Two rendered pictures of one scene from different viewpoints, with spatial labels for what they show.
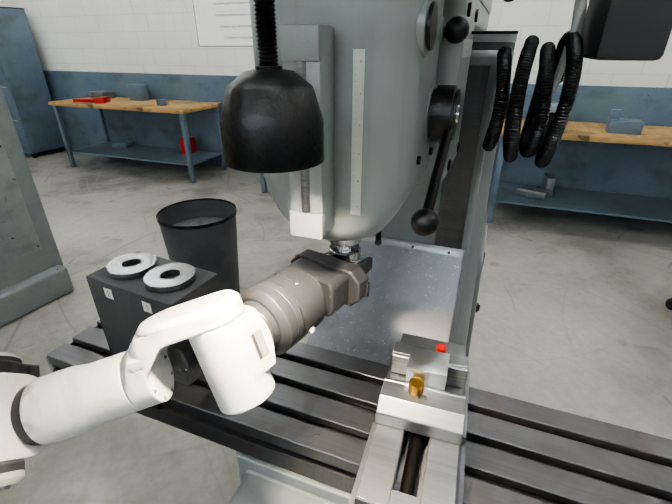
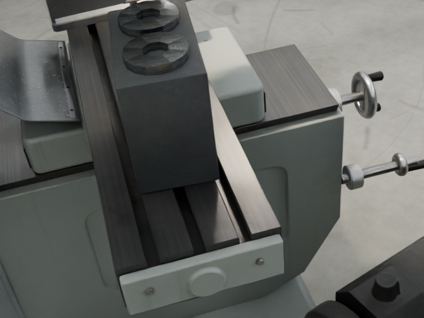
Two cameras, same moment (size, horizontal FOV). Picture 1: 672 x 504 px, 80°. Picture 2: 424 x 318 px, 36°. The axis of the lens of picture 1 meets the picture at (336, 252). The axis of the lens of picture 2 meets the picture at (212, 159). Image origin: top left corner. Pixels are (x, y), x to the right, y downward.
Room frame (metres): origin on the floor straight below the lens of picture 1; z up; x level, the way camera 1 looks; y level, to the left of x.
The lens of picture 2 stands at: (1.04, 1.09, 1.61)
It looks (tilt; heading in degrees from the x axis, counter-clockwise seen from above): 40 degrees down; 238
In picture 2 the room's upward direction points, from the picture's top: 7 degrees counter-clockwise
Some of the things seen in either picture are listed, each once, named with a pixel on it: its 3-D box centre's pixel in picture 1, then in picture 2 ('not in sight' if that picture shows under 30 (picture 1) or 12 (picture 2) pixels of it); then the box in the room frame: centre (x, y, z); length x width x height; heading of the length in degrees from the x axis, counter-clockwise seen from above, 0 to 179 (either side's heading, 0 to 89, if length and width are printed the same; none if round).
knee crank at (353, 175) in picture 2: not in sight; (383, 168); (0.09, 0.31, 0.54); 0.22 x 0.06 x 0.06; 159
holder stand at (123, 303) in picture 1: (160, 312); (161, 89); (0.66, 0.35, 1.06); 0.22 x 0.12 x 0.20; 64
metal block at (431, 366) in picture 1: (426, 374); not in sight; (0.48, -0.14, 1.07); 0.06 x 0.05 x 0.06; 72
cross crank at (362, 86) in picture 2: not in sight; (349, 98); (0.07, 0.17, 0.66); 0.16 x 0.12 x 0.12; 159
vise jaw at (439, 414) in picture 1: (420, 409); not in sight; (0.43, -0.13, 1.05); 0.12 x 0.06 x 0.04; 72
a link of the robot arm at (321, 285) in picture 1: (307, 292); not in sight; (0.46, 0.04, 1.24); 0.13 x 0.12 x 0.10; 56
